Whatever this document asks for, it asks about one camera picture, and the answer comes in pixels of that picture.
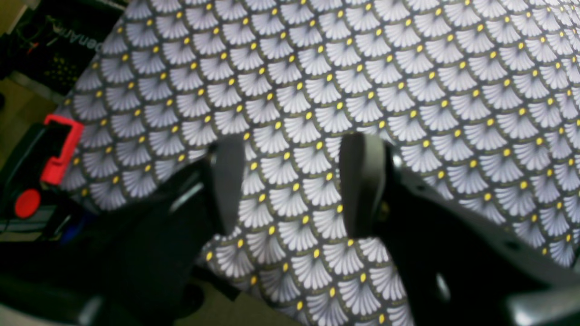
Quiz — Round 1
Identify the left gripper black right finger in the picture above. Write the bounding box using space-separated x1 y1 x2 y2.
339 133 389 239

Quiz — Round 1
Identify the red clamp at table edge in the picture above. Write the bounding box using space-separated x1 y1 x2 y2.
10 114 84 220

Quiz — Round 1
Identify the black OpenArm base plate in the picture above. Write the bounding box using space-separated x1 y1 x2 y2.
1 0 129 95

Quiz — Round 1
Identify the image left gripper black left finger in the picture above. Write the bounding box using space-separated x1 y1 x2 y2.
203 136 245 236

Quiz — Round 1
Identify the fan-patterned purple table cloth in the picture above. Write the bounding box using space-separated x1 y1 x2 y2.
57 0 579 326

